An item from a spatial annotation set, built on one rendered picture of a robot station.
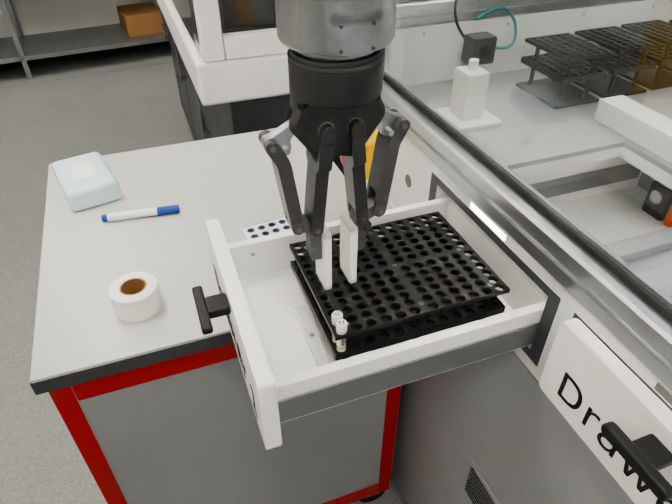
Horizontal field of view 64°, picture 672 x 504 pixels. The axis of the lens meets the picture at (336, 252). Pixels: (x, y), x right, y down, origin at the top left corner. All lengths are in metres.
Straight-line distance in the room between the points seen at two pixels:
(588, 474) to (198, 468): 0.66
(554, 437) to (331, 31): 0.54
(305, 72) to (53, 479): 1.43
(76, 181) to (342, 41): 0.82
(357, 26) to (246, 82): 0.99
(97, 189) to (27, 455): 0.89
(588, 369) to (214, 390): 0.56
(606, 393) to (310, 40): 0.43
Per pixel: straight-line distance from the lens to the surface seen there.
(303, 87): 0.43
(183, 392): 0.90
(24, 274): 2.36
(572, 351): 0.62
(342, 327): 0.59
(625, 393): 0.59
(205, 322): 0.61
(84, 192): 1.11
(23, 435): 1.81
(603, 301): 0.60
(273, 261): 0.76
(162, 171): 1.21
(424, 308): 0.63
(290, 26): 0.41
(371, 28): 0.40
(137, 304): 0.83
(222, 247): 0.68
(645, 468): 0.55
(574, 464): 0.73
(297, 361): 0.65
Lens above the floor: 1.33
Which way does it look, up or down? 38 degrees down
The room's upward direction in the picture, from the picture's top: straight up
